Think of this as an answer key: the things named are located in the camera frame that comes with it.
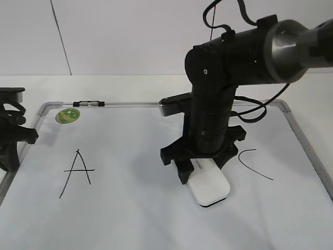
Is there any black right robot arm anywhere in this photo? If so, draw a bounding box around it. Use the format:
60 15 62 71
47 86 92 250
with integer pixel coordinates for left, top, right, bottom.
160 15 332 184

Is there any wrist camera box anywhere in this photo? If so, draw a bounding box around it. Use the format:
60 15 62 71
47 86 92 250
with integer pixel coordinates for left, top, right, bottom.
0 87 25 104
159 92 191 117

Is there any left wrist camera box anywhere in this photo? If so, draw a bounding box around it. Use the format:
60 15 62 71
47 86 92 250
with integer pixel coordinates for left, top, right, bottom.
0 87 25 104

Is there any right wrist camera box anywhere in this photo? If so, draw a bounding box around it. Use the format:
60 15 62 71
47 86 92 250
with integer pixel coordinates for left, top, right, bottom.
159 92 191 117

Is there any white board with grey frame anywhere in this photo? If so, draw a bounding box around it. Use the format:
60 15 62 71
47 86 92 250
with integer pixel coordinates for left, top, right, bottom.
1 102 332 249

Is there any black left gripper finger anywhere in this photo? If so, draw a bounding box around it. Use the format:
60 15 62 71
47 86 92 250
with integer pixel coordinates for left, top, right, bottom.
14 126 39 144
1 142 20 171

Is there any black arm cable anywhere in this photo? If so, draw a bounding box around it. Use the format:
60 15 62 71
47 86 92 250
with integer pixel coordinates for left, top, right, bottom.
203 0 292 123

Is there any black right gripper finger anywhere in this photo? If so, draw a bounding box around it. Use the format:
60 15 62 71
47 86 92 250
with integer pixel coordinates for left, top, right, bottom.
174 159 194 184
213 153 236 169

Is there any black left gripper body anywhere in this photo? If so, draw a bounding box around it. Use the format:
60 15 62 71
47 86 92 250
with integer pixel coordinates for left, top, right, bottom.
1 103 26 142

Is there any round green magnet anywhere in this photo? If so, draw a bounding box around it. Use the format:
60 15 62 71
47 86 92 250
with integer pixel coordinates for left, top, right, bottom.
55 108 81 124

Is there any white board eraser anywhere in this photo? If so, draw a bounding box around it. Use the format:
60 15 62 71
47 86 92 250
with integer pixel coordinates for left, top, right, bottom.
187 158 230 207

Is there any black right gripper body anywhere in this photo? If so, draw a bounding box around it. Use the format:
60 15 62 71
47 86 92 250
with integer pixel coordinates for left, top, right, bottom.
160 126 246 165

